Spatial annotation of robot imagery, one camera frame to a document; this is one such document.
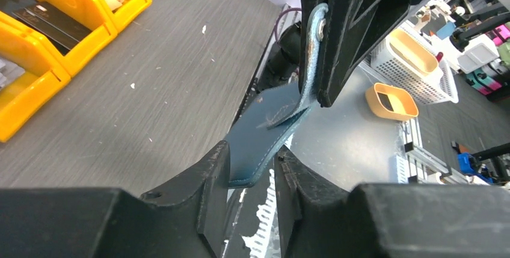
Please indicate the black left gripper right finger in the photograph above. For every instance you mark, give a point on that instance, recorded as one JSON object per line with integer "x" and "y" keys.
{"x": 316, "y": 218}

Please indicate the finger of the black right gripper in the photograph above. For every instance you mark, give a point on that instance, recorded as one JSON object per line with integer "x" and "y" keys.
{"x": 314, "y": 63}
{"x": 352, "y": 29}

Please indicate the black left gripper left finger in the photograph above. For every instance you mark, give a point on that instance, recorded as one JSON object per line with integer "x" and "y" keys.
{"x": 183, "y": 217}

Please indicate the blue leather card holder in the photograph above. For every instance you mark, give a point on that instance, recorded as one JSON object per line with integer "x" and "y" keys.
{"x": 263, "y": 129}

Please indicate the yellow three-compartment bin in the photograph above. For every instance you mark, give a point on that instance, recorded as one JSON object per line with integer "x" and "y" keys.
{"x": 46, "y": 43}

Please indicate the black cards stack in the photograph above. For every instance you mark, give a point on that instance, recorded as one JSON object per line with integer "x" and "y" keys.
{"x": 60, "y": 29}

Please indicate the silver cards stack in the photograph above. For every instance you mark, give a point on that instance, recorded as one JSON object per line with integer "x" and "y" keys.
{"x": 10, "y": 71}

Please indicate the tan container in basket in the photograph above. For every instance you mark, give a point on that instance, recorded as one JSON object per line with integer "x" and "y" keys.
{"x": 412, "y": 52}

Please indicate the tan oval plastic container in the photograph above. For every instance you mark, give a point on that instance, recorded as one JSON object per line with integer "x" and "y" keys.
{"x": 390, "y": 102}

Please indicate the white perforated basket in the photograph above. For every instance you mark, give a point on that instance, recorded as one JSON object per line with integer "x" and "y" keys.
{"x": 438, "y": 88}

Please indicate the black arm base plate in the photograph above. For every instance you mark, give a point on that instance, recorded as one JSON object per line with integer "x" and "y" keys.
{"x": 251, "y": 227}

